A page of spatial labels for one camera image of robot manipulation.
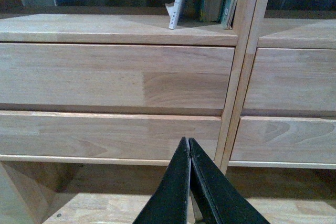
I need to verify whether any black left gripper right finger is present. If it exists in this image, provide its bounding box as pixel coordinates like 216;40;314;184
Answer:
188;138;269;223

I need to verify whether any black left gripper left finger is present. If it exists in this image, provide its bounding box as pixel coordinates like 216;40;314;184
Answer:
134;137;191;224

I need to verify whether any white illustrated paperback book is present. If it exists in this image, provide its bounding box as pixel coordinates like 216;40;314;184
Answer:
165;0;187;29

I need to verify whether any wooden bookshelf unit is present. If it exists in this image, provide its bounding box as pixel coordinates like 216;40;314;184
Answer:
1;0;335;223

